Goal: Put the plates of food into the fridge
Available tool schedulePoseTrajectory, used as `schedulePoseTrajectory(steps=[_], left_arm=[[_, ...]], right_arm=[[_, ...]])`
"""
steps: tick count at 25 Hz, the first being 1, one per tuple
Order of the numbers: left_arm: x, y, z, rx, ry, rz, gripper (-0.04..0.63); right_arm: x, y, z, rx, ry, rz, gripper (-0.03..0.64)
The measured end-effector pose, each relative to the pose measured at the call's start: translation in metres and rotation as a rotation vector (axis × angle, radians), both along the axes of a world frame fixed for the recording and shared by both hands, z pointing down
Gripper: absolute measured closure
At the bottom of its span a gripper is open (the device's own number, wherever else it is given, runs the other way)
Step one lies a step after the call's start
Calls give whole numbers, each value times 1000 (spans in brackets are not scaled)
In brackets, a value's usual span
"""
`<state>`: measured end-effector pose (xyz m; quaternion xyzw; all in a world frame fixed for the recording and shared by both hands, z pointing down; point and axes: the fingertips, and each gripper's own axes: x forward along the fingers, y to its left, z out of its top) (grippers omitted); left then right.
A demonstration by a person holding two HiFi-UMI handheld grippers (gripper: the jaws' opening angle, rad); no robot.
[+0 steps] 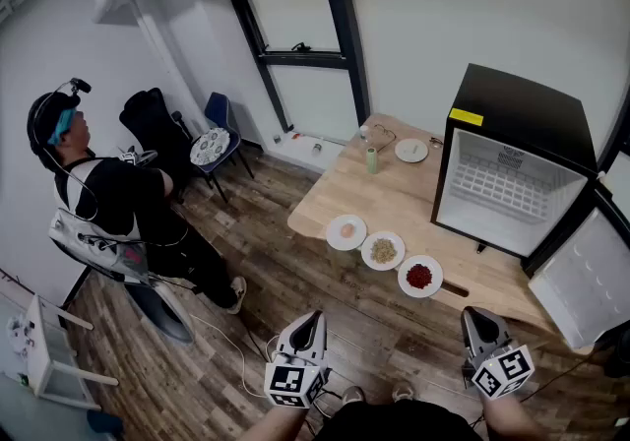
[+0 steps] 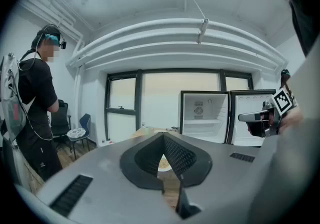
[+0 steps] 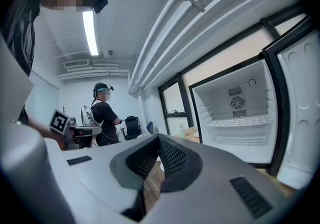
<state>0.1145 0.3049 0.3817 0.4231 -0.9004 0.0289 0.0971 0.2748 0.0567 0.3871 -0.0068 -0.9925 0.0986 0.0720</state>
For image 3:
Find black office chair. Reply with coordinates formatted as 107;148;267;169
124;115;142;141

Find person's left forearm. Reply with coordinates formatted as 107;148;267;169
24;114;66;151

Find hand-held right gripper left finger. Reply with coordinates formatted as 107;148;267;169
61;133;161;224

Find black head-mounted camera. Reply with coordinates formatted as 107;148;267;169
92;0;109;15

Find long ceiling light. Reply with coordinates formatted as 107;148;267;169
82;9;99;56

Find white ceiling pipes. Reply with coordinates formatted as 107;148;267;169
127;0;301;95

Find person's black shirt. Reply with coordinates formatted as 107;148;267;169
1;0;48;125

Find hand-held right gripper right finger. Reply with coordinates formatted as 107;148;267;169
147;133;304;224

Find black window frame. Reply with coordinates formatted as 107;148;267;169
157;2;313;139

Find white air vent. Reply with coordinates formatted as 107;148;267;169
63;59;90;69

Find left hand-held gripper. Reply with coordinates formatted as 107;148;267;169
48;108;103;151

